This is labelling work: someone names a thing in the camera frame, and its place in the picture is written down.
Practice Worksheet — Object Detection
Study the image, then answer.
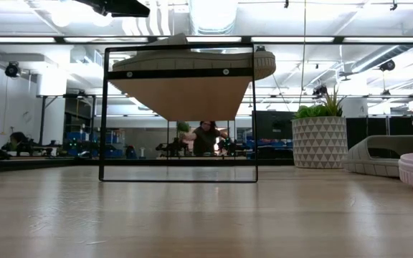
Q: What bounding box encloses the grey foam slide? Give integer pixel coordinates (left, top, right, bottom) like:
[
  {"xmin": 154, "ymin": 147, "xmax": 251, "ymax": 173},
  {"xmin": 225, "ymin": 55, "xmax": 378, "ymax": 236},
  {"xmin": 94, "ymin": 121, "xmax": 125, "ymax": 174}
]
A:
[
  {"xmin": 111, "ymin": 32, "xmax": 277, "ymax": 82},
  {"xmin": 342, "ymin": 134, "xmax": 413, "ymax": 178}
]

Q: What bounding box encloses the person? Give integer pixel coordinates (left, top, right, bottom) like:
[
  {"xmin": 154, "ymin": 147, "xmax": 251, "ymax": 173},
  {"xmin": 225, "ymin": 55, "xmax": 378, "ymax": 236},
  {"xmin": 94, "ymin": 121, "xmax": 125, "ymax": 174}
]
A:
[
  {"xmin": 181, "ymin": 120, "xmax": 229, "ymax": 158},
  {"xmin": 1, "ymin": 131, "xmax": 32, "ymax": 155}
]

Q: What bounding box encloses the green plant in patterned pot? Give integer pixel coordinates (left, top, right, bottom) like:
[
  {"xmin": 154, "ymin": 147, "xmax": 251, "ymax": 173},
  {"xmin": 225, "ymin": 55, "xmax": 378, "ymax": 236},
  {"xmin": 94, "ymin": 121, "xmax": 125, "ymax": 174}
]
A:
[{"xmin": 291, "ymin": 85, "xmax": 348, "ymax": 170}]

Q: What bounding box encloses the black ceiling camera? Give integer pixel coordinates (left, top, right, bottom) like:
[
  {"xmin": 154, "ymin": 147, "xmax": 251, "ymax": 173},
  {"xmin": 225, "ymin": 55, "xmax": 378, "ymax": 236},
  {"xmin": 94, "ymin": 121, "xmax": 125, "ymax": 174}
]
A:
[
  {"xmin": 379, "ymin": 59, "xmax": 397, "ymax": 72},
  {"xmin": 4, "ymin": 61, "xmax": 22, "ymax": 79}
]

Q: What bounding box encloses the black aluminium rig frame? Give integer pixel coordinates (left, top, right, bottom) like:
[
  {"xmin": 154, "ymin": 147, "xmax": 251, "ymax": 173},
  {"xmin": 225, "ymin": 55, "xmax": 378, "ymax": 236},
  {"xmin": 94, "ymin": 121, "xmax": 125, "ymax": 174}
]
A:
[{"xmin": 0, "ymin": 156, "xmax": 295, "ymax": 176}]

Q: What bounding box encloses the black partition wall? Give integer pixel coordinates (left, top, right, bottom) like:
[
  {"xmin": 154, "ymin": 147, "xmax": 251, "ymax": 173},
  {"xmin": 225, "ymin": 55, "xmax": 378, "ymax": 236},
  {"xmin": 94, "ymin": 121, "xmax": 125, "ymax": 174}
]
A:
[{"xmin": 345, "ymin": 110, "xmax": 413, "ymax": 151}]

